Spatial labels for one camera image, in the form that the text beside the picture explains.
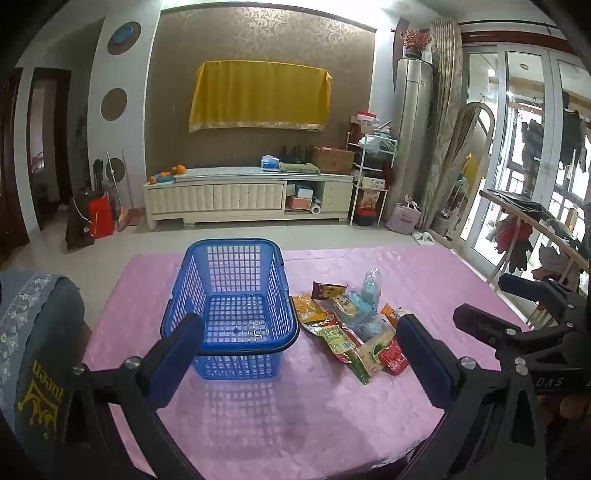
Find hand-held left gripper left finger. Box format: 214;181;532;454
55;313;206;480

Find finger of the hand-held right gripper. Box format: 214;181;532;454
498;272;585;325
452;303;533;361

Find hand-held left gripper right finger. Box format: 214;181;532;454
396;313;549;480

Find light blue snack packet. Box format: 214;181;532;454
355;318;397;343
344;291;378;325

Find small orange snack packet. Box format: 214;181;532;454
379;302;407;327

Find green stick snack packet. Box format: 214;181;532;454
344;351;373;386

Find blue plastic basket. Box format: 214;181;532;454
160;238;300;380

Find red silver snack packet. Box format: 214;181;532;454
301;311;365;365

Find purple snack packet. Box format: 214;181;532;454
311;281;348;302

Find orange yellow snack packet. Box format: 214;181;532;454
292;294;328;324

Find person's right hand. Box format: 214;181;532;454
558;394;591;422

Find red garment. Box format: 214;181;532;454
495;216;534;273

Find wooden drying rack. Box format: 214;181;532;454
479;188;591;326

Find pink bag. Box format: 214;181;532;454
386;195;422;235

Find pink tablecloth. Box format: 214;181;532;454
79;244;534;480

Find black cloth yellow print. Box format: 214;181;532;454
15;355;71;446

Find glass sliding door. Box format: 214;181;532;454
461;42;591;296

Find hanging dark clothes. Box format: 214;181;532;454
521;91;591;172

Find red bag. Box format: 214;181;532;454
87;191;116;240

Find broom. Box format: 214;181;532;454
105;150;139;232

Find black bag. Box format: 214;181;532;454
65;186;98;252

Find white TV cabinet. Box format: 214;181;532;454
142;165;355;230

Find beige patterned curtain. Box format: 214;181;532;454
421;17;463;232

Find white metal rack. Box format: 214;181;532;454
348;130;399;227

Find tall silver air conditioner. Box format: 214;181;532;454
385;56;435;219

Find cardboard box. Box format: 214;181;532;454
311;146;356;175

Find row of dark bottles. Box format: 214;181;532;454
281;145;311;165

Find dark wooden door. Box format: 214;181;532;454
25;68;73;232
0;68;29;261

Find red flower vase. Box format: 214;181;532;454
399;28;435;59

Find yellow cloth cover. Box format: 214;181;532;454
188;60;333;134

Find arched wooden frame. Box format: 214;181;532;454
442;102;496;251

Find small round wall decor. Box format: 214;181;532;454
103;156;126;184

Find round brown wall decor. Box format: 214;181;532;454
100;87;129;122

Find round wall decor blue plate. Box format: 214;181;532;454
107;20;142;56

